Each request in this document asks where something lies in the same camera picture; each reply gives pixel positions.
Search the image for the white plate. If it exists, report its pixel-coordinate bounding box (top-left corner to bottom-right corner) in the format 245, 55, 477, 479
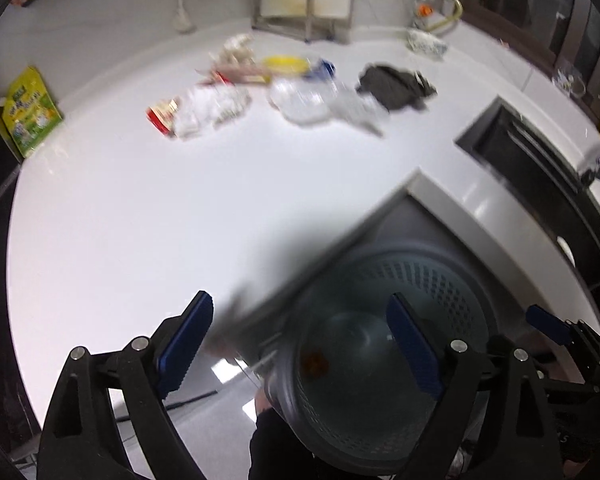
557, 236, 577, 266

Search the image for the blue bottle cap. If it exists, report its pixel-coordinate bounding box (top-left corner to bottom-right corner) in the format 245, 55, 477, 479
305, 59, 337, 81

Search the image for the white patterned bowl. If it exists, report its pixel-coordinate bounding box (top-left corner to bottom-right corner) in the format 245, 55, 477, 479
406, 28, 448, 58

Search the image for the dark cloth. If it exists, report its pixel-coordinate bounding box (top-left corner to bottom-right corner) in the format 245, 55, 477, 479
356, 63, 437, 112

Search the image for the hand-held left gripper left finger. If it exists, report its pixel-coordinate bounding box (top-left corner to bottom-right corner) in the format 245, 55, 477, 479
36, 290, 216, 480

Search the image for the grey perforated trash basket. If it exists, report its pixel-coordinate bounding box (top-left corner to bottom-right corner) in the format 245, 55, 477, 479
267, 242, 491, 478

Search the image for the yellow plastic lid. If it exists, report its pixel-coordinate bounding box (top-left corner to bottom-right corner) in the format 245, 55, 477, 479
263, 55, 311, 77

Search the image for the pink flat packet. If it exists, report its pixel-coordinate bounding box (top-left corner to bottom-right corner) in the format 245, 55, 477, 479
197, 65, 272, 86

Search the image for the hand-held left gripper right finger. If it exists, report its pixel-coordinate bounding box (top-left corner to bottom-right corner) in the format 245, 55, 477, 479
386, 292, 563, 480

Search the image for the dark kitchen sink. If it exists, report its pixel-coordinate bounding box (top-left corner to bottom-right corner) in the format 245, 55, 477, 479
455, 97, 600, 291

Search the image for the clear plastic container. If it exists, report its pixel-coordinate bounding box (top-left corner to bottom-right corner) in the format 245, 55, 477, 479
268, 76, 341, 123

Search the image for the green yellow printed packet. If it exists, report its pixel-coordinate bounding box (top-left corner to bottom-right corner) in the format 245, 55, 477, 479
1, 66, 65, 157

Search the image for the dark window frame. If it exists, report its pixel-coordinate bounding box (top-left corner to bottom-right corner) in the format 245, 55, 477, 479
457, 0, 600, 111

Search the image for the red snack wrapper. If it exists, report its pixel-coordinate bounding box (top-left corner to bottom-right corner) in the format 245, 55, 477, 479
146, 99, 181, 137

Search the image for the yellowish hose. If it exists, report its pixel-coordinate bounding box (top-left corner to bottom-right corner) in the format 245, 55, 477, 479
425, 0, 464, 36

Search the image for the beige wrapper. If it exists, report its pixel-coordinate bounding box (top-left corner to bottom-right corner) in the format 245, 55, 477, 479
215, 34, 255, 67

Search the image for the person's dark clothing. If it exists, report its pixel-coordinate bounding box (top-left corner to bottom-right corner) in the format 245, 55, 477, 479
249, 407, 313, 480

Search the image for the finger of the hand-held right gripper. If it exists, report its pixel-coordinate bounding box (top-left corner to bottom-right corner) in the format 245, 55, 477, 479
485, 334, 518, 361
525, 304, 600, 387

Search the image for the black floor cable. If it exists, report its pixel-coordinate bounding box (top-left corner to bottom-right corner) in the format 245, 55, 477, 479
165, 390, 216, 408

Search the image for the glass mug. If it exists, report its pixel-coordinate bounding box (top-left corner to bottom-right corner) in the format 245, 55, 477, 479
552, 67, 587, 98

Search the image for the clear plastic film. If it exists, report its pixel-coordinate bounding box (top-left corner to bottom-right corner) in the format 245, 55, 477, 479
330, 87, 388, 137

